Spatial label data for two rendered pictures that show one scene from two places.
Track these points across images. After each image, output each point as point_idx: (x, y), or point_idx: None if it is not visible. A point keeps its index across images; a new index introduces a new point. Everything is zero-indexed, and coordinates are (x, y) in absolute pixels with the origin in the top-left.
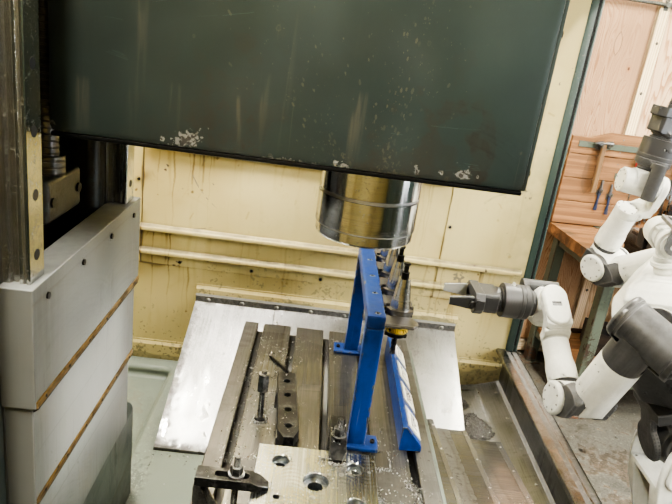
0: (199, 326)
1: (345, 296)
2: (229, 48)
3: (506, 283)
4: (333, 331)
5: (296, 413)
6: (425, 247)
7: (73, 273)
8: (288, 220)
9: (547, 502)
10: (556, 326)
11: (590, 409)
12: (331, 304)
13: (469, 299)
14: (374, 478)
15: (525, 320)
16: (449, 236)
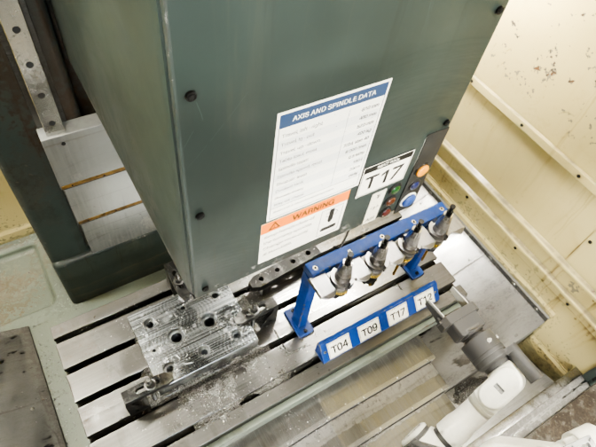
0: None
1: (479, 223)
2: (86, 67)
3: (485, 333)
4: (450, 240)
5: (277, 276)
6: (558, 239)
7: (101, 133)
8: (463, 136)
9: None
10: (477, 401)
11: None
12: (466, 220)
13: (438, 315)
14: (235, 348)
15: None
16: (584, 249)
